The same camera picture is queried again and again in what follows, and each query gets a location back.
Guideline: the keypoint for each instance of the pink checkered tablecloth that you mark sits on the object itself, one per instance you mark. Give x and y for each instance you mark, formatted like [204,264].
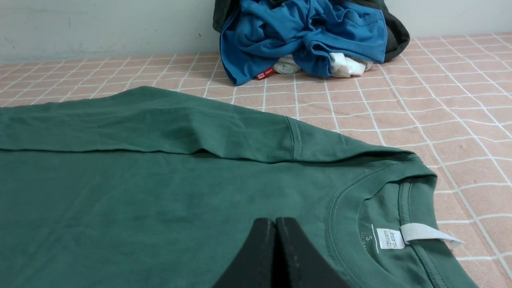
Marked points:
[447,99]

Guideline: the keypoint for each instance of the dark grey garment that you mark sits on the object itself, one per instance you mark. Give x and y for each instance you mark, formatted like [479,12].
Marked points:
[398,35]

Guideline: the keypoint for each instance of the blue shirt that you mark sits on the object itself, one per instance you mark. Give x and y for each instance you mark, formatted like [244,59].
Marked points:
[257,35]

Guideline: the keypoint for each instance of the white garment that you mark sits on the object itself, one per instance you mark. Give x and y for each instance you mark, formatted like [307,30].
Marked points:
[342,66]

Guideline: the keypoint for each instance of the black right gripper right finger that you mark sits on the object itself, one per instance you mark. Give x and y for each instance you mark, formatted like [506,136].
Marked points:
[298,263]

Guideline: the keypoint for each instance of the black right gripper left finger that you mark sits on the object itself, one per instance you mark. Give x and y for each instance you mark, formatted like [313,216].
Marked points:
[254,263]

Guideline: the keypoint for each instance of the green long-sleeve top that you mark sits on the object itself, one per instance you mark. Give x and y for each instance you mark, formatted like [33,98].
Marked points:
[152,188]

